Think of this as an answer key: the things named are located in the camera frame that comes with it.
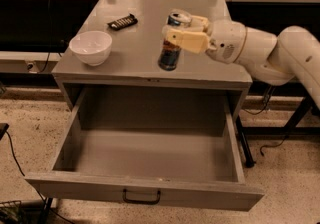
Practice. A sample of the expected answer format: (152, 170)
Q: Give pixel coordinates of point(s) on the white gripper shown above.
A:
(227, 40)

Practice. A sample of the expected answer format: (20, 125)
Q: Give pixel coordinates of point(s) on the black snack bar wrapper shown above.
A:
(122, 23)

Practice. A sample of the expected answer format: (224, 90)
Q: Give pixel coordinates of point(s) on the grey open drawer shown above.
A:
(192, 165)

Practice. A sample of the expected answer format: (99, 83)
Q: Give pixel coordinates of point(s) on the white bowl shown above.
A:
(91, 47)

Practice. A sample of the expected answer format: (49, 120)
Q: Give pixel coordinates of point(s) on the redbull can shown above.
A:
(169, 56)

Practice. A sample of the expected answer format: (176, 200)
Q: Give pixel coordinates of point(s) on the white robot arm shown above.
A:
(273, 59)

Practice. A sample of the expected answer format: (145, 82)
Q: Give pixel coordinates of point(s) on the black drawer handle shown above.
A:
(141, 198)

